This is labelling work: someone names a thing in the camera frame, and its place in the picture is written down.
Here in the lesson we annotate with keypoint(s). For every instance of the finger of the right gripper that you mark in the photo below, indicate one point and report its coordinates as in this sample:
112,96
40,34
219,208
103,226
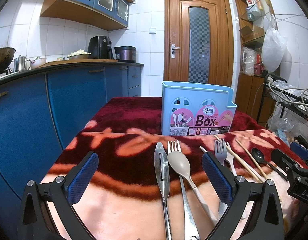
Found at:
283,161
299,150

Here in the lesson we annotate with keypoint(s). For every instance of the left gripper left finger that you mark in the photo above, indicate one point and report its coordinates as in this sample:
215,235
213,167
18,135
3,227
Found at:
35,219

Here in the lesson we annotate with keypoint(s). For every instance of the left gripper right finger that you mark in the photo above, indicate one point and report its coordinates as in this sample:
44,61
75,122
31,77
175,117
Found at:
265,220

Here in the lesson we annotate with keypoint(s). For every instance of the wooden chopstick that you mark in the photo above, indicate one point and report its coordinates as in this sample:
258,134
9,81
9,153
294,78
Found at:
244,164
253,159

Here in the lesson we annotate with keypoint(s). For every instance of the black plastic spoon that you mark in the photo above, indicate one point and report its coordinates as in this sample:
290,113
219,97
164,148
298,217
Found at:
259,157

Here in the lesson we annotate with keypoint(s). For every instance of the stainless steel fork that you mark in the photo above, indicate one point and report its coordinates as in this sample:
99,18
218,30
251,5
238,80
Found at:
190,229

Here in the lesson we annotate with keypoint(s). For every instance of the beige plastic spoon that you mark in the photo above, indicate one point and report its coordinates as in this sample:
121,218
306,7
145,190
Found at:
181,166

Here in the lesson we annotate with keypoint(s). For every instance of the stainless steel peeler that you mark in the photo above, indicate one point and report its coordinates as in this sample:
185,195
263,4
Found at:
163,180

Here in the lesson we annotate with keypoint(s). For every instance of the blue base cabinets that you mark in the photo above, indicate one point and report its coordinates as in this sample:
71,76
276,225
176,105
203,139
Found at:
41,111

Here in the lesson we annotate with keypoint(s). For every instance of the red floral blanket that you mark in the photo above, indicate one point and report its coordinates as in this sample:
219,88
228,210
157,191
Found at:
123,200

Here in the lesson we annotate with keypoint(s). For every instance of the light blue utensil box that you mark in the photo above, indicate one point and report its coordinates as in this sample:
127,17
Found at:
196,108

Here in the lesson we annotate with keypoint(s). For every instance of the white plastic bag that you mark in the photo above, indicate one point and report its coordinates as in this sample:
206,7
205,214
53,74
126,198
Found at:
274,46

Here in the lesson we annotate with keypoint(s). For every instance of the wooden corner shelf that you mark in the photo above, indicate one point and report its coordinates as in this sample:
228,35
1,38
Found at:
253,17

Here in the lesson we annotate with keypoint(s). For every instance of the floral ceramic bowl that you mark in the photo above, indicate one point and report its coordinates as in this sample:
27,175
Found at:
36,63

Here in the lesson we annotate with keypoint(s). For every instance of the wooden door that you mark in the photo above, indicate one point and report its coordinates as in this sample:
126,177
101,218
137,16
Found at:
199,41

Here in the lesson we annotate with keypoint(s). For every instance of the metal bowl of food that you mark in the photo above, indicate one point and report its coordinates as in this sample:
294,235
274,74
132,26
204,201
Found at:
79,54

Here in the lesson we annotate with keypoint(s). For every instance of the steel wok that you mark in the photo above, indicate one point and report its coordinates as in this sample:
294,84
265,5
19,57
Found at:
6,56

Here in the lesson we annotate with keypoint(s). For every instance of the black air fryer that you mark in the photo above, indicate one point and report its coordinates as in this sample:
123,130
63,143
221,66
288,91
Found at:
100,47

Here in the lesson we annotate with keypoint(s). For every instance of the dark rice cooker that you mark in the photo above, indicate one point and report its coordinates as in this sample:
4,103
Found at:
126,54

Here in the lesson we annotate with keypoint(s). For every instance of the black wire rack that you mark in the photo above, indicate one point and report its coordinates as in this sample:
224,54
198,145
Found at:
277,88

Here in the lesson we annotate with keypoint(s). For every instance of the blue wall cabinet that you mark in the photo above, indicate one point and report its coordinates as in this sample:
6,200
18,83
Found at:
106,14

